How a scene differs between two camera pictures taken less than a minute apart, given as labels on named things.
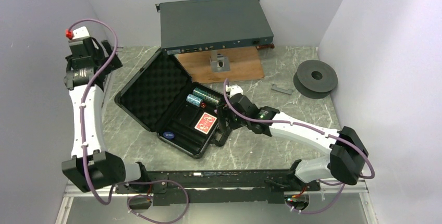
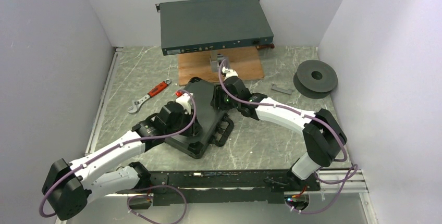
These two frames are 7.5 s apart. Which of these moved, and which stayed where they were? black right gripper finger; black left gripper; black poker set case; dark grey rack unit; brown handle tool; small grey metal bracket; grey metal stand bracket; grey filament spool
Moved: black left gripper; black right gripper finger; black poker set case
Stayed: dark grey rack unit; grey filament spool; small grey metal bracket; brown handle tool; grey metal stand bracket
